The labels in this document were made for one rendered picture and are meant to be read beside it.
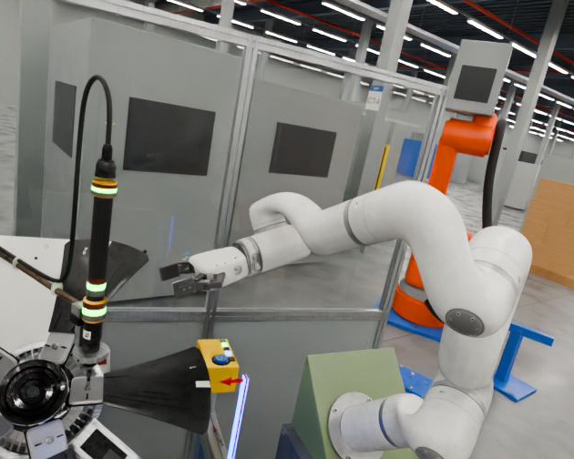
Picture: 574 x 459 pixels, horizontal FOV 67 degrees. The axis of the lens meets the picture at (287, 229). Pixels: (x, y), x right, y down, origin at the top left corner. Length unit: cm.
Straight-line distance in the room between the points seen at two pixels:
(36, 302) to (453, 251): 104
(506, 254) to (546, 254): 789
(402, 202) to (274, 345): 138
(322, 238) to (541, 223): 791
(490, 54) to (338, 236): 389
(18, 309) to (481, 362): 108
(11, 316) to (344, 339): 139
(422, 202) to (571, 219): 785
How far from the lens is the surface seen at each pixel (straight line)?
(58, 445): 108
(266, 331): 193
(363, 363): 139
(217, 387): 139
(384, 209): 71
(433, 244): 69
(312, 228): 83
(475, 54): 458
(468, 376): 87
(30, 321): 131
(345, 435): 128
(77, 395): 105
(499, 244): 75
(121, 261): 107
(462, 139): 458
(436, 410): 99
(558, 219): 855
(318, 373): 130
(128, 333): 181
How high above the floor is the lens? 181
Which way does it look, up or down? 14 degrees down
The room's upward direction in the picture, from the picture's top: 11 degrees clockwise
